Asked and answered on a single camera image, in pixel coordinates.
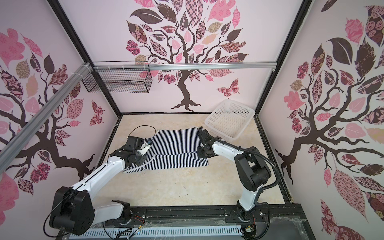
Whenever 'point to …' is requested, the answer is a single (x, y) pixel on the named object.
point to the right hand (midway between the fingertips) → (201, 152)
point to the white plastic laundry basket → (229, 120)
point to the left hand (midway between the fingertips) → (138, 156)
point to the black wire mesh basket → (133, 76)
